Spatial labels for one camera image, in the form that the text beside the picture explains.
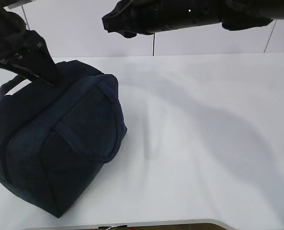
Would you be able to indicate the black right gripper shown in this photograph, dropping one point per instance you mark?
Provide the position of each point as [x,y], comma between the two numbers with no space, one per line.
[133,17]

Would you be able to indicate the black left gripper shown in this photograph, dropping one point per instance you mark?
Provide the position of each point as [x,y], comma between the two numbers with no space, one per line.
[27,52]

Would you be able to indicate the dark navy lunch bag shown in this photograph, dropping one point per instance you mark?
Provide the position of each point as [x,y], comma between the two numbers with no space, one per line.
[55,140]

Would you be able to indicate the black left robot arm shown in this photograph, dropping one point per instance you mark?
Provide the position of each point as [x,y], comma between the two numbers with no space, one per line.
[10,23]

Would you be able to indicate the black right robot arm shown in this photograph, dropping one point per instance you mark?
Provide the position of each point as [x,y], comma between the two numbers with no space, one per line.
[233,15]

